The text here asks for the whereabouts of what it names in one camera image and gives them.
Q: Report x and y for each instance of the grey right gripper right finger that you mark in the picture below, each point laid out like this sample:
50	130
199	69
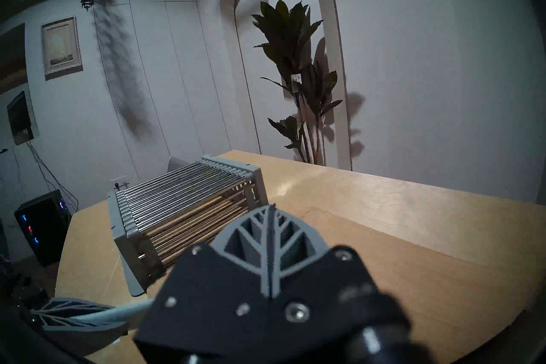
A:
324	299

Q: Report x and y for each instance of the wooden cutting board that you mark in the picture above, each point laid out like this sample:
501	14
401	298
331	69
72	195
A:
405	282

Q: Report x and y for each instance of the tall green potted plant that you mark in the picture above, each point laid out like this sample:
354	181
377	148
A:
286	30

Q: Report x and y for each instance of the grey metal dish rack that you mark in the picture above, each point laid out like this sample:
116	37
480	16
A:
170	192

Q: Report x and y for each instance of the framed wall picture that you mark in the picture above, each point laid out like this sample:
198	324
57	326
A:
62	47

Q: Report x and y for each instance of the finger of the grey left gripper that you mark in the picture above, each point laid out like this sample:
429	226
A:
89	335
64	308

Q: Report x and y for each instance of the black wall monitor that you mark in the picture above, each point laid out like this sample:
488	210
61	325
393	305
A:
19	118

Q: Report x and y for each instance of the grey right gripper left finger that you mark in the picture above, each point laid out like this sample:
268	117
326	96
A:
204	299

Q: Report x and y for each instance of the white wall outlet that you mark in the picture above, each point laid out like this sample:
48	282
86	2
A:
119	184

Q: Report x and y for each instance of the black computer tower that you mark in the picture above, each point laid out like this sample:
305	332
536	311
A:
42	226

